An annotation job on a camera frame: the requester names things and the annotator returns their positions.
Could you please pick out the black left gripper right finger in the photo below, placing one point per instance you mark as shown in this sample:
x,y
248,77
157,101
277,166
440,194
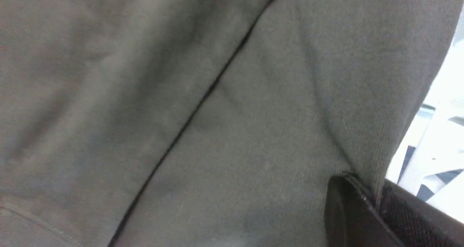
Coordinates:
x,y
416,223

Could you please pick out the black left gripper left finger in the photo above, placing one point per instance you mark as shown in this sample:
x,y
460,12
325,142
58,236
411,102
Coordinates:
x,y
351,219

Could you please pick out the dark gray long-sleeve shirt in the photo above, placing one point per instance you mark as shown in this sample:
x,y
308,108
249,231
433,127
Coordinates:
x,y
203,123

